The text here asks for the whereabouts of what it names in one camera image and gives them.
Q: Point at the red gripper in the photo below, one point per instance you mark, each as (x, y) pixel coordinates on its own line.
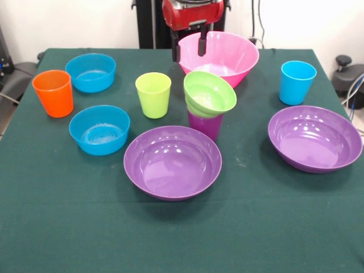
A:
(193, 17)

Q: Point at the green ribbed bowl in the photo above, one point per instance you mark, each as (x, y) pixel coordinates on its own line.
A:
(210, 94)

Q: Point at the purple cup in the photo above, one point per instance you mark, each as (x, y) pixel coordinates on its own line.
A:
(206, 126)

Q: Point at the large pink bowl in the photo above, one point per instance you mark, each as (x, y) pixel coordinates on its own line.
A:
(227, 51)

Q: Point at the lime green cup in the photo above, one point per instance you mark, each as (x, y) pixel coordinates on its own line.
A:
(153, 103)

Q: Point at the blue bowl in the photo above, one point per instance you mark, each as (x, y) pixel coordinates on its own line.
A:
(91, 82)
(99, 146)

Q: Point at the blue cup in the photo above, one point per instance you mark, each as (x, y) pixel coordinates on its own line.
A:
(295, 88)

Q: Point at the purple bowl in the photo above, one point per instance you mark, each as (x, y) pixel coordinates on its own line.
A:
(172, 169)
(312, 142)

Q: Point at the orange cup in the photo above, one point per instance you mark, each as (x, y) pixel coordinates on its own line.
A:
(55, 101)

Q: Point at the black knob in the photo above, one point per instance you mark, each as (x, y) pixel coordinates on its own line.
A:
(343, 60)

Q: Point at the dark grey base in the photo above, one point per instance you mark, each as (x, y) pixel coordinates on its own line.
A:
(348, 81)

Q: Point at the grey chair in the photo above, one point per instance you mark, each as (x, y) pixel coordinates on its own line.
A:
(20, 76)

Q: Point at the dark green tablecloth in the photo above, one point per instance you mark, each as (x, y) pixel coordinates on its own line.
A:
(182, 233)

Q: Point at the black equipment box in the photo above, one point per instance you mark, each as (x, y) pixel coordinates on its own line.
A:
(4, 57)

